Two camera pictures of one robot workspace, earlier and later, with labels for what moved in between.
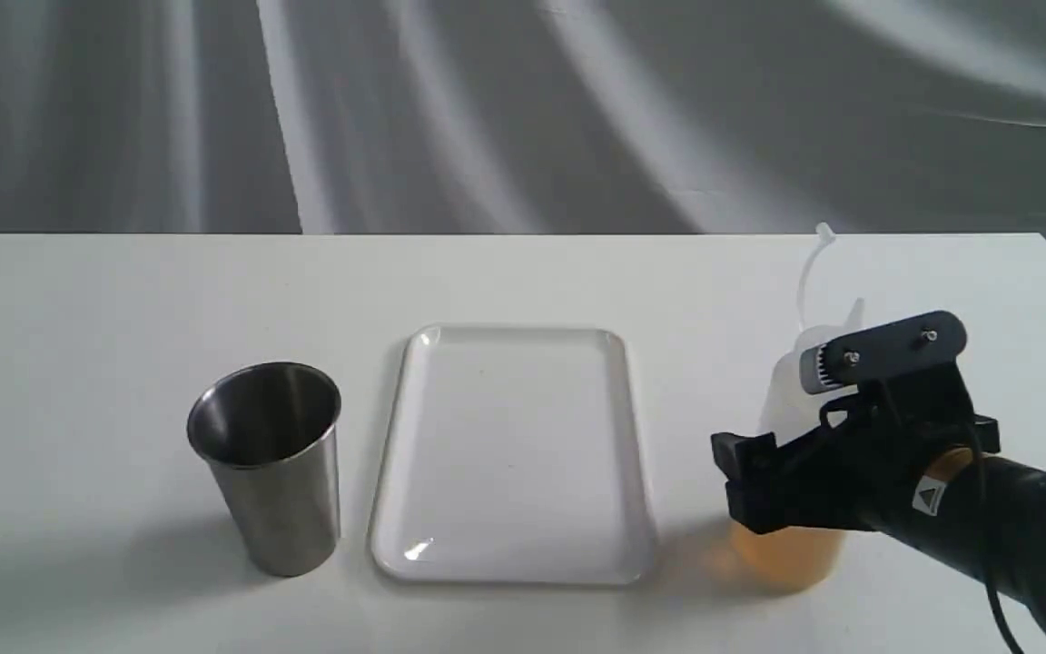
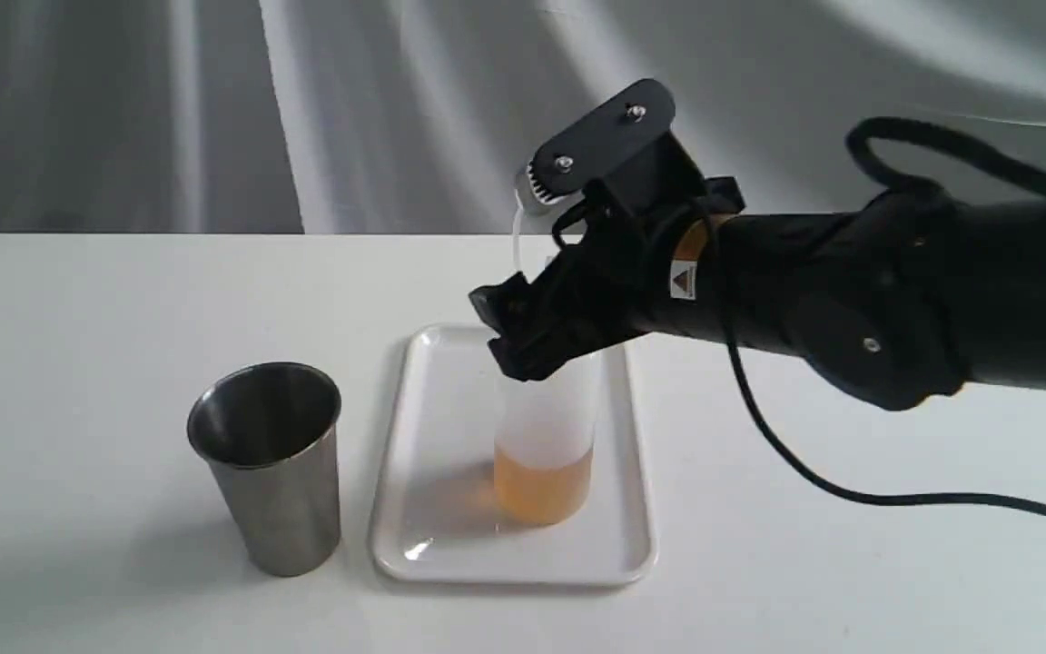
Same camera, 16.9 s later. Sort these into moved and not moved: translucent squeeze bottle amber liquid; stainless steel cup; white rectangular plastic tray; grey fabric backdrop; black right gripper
Moved: black right gripper; translucent squeeze bottle amber liquid
Not moved: grey fabric backdrop; white rectangular plastic tray; stainless steel cup
